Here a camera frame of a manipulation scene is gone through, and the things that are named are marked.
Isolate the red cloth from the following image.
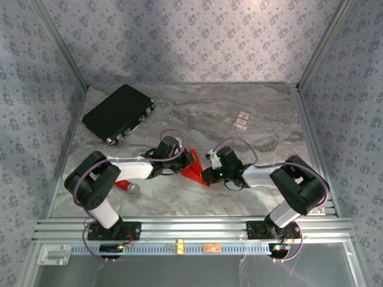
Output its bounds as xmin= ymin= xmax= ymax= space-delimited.
xmin=179 ymin=148 xmax=211 ymax=188

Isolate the small white card packet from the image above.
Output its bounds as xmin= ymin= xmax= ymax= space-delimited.
xmin=232 ymin=111 xmax=251 ymax=131

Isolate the black hard case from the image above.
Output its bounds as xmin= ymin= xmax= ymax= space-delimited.
xmin=81 ymin=84 xmax=156 ymax=146

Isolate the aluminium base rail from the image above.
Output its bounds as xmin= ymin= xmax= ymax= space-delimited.
xmin=32 ymin=216 xmax=357 ymax=243

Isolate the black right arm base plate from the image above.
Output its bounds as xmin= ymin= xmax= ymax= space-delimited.
xmin=247 ymin=220 xmax=302 ymax=240

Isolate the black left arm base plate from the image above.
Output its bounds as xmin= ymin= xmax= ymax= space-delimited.
xmin=86 ymin=221 xmax=142 ymax=242

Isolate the grey slotted cable duct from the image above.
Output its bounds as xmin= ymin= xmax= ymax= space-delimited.
xmin=70 ymin=242 xmax=272 ymax=255

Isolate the aluminium side rail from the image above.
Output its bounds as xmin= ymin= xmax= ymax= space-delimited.
xmin=296 ymin=85 xmax=341 ymax=216
xmin=44 ymin=85 xmax=90 ymax=221

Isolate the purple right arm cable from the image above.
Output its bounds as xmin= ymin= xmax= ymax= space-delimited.
xmin=212 ymin=136 xmax=330 ymax=264

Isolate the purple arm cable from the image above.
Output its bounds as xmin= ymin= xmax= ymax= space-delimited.
xmin=212 ymin=136 xmax=330 ymax=264
xmin=73 ymin=128 xmax=186 ymax=264

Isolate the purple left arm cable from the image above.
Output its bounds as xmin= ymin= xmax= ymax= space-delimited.
xmin=73 ymin=128 xmax=186 ymax=264

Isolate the grey metal bracket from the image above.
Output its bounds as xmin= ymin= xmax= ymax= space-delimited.
xmin=37 ymin=244 xmax=72 ymax=266

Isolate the aluminium frame post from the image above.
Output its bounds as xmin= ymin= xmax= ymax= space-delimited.
xmin=296 ymin=0 xmax=355 ymax=91

